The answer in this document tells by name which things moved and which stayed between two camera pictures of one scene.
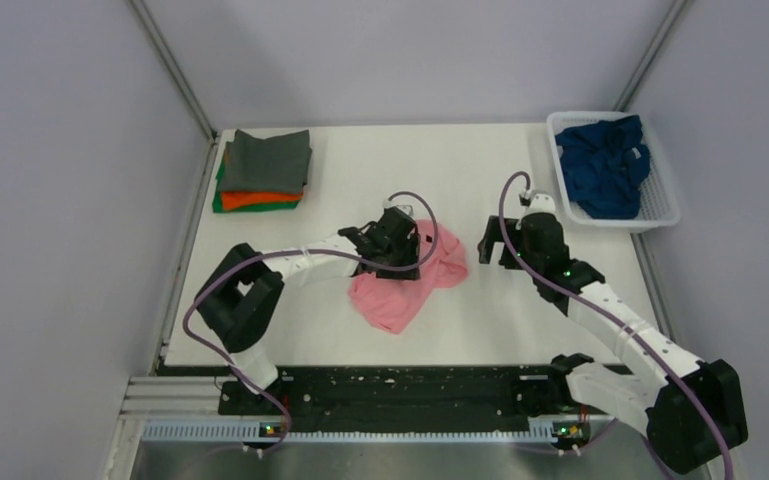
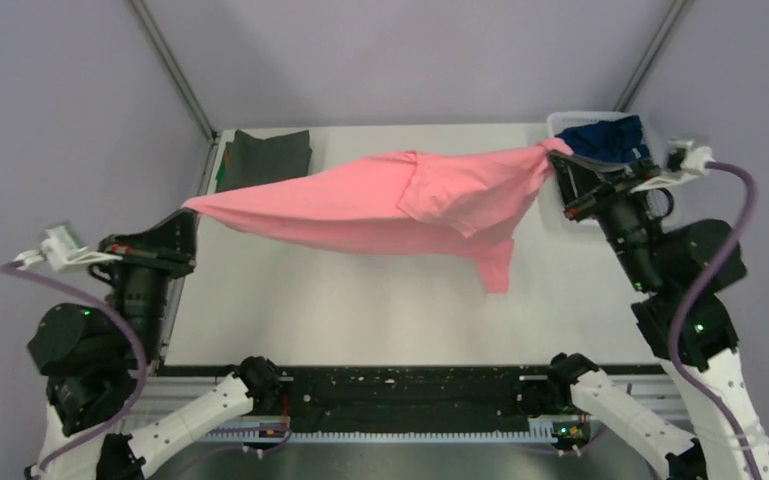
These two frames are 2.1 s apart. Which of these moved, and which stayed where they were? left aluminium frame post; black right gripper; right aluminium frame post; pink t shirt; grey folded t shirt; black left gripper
Moved: pink t shirt; black right gripper; black left gripper
Stayed: grey folded t shirt; right aluminium frame post; left aluminium frame post
